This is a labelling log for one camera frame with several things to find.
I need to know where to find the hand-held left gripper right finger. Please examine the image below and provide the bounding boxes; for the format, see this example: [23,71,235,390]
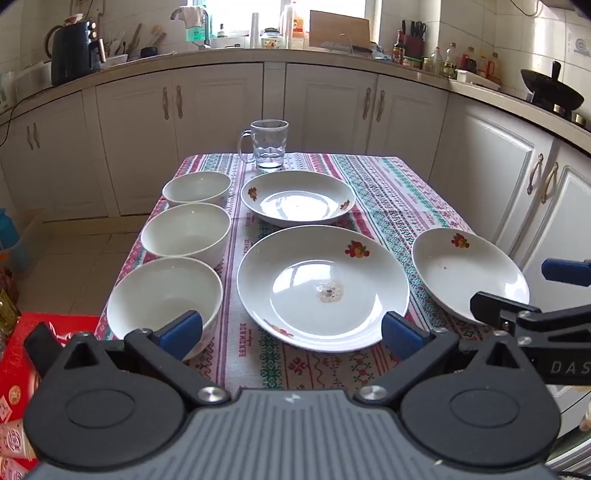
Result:
[353,311,527,409]

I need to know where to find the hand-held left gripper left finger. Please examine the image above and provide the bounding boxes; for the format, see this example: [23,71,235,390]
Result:
[60,310,232,409]

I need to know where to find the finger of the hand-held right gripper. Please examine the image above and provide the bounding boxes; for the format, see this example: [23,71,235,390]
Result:
[542,258,591,283]
[470,291,533,330]

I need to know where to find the large white bowl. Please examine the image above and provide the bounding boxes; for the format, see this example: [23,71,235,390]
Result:
[107,257,223,363]

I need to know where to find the medium white bowl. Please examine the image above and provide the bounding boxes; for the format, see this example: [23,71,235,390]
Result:
[141,203,232,268]

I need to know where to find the large stained white floral plate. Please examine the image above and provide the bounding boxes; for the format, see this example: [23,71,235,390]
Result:
[236,225,411,354]

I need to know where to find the small white bowl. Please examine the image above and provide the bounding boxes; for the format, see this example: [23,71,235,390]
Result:
[163,171,232,208]

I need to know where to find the patterned tablecloth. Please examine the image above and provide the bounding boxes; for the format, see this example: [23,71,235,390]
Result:
[97,152,504,398]

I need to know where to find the red cardboard box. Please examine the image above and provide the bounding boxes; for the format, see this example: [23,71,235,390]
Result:
[0,313,103,462]

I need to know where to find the black wok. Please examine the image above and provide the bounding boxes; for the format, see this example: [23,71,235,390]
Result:
[520,60,585,114]

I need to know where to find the cream printed packet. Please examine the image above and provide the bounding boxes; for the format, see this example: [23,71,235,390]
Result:
[0,418,38,462]

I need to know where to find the blue plastic jug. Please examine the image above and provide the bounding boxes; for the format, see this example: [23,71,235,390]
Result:
[0,208,21,252]

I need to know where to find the white rectangular tray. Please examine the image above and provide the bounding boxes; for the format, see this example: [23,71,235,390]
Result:
[455,68,502,91]

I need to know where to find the clear glass mug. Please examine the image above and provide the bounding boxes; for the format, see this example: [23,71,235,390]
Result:
[237,119,289,172]

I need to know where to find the white kitchen cabinets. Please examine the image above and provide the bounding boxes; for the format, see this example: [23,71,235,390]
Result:
[0,62,591,398]

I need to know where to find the knife block with knives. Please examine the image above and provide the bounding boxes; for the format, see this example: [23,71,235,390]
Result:
[401,20,427,58]

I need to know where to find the metal kitchen faucet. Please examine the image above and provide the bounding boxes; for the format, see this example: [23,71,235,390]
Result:
[170,7,212,49]

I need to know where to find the beige kitchen countertop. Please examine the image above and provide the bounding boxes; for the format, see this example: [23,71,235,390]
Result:
[0,46,591,153]

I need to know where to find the wooden cutting board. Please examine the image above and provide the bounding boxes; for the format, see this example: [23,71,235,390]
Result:
[308,10,372,49]

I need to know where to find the white dish cloth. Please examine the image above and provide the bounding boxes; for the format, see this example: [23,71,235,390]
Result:
[181,6,208,28]

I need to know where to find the tall white bottle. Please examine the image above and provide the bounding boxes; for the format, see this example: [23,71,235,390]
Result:
[285,1,297,49]

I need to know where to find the kitchen window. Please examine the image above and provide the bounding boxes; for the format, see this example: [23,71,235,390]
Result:
[210,0,379,37]

